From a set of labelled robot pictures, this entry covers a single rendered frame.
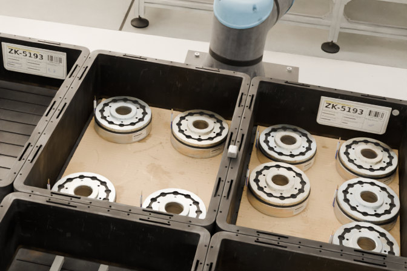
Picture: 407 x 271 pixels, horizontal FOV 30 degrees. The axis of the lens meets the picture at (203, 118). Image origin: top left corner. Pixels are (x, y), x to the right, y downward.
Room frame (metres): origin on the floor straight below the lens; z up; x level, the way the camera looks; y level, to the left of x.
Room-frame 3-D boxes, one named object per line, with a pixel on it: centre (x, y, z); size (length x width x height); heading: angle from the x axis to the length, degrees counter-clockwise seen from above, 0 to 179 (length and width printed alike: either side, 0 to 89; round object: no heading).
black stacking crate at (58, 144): (0.97, 0.09, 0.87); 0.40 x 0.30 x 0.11; 172
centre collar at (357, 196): (0.92, -0.28, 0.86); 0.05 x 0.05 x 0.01
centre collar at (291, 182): (0.94, -0.13, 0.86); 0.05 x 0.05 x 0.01
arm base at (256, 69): (1.37, -0.05, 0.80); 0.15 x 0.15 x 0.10
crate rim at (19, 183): (0.97, 0.09, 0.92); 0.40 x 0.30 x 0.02; 172
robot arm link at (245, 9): (1.38, -0.06, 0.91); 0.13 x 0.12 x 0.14; 158
